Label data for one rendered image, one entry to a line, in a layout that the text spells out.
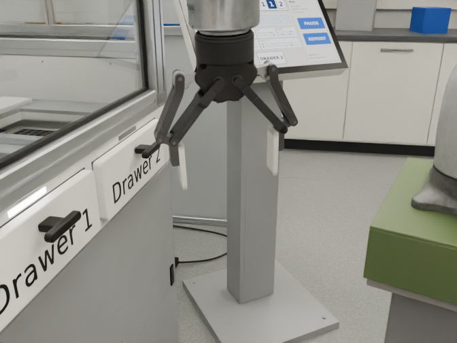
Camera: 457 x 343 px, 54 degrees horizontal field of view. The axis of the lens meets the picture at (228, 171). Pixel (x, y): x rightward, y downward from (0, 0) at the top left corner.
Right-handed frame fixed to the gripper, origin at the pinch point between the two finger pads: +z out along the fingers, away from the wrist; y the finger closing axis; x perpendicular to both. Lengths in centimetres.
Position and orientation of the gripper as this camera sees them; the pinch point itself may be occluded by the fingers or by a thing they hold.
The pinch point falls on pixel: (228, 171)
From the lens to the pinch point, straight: 65.7
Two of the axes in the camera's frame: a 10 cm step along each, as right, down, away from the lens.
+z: 0.3, 8.8, 4.8
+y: -9.7, 1.5, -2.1
